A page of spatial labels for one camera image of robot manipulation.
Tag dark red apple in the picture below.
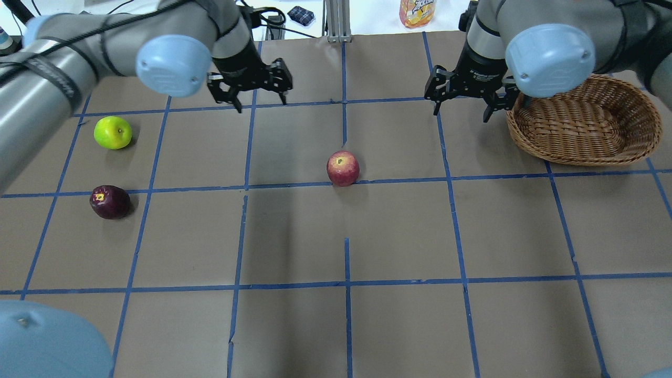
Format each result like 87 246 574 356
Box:
89 185 132 220

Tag orange drink bottle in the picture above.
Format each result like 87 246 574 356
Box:
399 0 436 29

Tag dark blue pouch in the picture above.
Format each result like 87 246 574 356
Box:
287 6 316 27

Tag wicker basket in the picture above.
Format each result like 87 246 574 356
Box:
507 75 663 166

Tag red yellow apple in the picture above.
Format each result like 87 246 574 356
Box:
327 150 360 187

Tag black power adapter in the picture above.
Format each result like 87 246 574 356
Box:
264 14 285 41

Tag aluminium frame post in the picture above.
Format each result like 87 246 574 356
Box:
322 1 353 44

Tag green apple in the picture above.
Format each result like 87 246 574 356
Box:
93 117 133 150

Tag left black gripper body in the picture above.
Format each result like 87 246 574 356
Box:
212 41 271 91

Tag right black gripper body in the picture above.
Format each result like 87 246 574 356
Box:
441 50 519 100

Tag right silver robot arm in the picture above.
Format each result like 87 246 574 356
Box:
424 1 671 121

